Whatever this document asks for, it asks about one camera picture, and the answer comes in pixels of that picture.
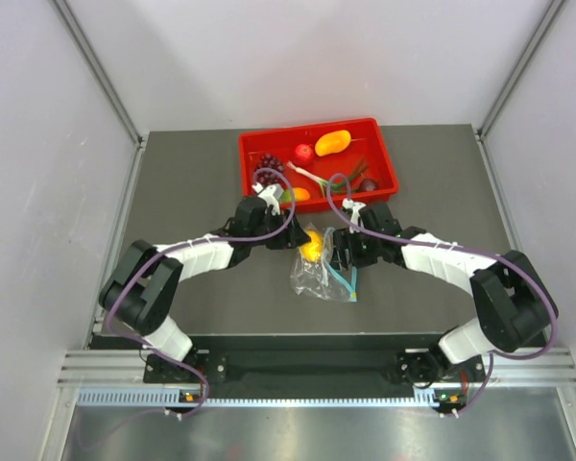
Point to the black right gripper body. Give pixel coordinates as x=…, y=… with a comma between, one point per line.
x=364, y=249

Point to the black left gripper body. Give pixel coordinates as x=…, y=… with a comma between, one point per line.
x=280, y=241

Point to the yellow fake lemon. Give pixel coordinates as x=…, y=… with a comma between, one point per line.
x=312, y=251

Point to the clear zip top bag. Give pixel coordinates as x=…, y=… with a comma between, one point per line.
x=316, y=281

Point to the yellow fake corn cob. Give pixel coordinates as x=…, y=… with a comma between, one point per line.
x=332, y=143

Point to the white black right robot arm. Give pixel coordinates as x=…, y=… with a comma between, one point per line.
x=512, y=305

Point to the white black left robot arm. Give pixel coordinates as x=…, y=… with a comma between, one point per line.
x=140, y=290

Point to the yellow green fake mango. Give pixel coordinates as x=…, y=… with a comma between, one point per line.
x=298, y=193

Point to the green fake scallion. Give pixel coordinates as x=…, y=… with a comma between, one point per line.
x=339, y=188

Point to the dark red fake grapes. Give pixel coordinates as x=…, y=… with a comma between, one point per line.
x=267, y=169

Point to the red fake strawberry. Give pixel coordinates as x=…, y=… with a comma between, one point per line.
x=303, y=155

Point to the red plastic tray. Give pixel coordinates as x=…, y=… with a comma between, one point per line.
x=367, y=144

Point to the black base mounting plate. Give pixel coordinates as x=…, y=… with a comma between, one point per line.
x=314, y=368

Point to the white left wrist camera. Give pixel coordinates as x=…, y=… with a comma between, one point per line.
x=270, y=194

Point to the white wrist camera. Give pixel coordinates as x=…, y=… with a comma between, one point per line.
x=352, y=210
x=270, y=194

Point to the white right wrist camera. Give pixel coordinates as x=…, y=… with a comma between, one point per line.
x=352, y=210

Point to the left aluminium frame post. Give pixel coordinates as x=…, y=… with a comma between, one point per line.
x=76, y=31

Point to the aluminium frame post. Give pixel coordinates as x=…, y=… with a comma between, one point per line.
x=551, y=13
x=76, y=31

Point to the grey slotted cable duct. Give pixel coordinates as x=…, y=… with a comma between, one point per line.
x=178, y=398

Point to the right aluminium frame post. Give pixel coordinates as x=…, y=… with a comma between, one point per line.
x=551, y=13

